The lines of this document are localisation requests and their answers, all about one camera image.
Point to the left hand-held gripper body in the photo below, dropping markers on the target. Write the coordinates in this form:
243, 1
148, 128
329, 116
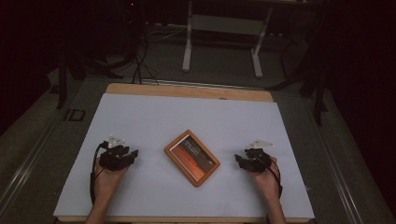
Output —
112, 157

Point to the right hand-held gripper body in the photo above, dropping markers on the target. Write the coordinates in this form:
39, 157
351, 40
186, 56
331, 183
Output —
258, 158

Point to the person's left hand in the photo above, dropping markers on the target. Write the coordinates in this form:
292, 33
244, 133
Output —
107, 182

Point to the person's right hand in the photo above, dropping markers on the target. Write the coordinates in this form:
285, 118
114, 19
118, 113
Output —
266, 185

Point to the wooden table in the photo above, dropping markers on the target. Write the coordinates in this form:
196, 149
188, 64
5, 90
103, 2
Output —
186, 91

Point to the black metal stand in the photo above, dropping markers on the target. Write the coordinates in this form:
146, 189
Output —
319, 96

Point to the silver floor rail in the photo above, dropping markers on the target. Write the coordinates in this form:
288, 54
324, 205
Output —
25, 165
336, 168
202, 84

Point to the white metal desk frame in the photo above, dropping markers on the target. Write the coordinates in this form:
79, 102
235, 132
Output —
224, 25

